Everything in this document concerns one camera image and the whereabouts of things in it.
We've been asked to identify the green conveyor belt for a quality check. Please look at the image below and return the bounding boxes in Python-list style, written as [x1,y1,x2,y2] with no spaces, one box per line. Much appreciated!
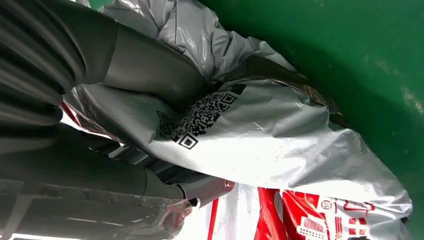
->
[89,0,424,240]

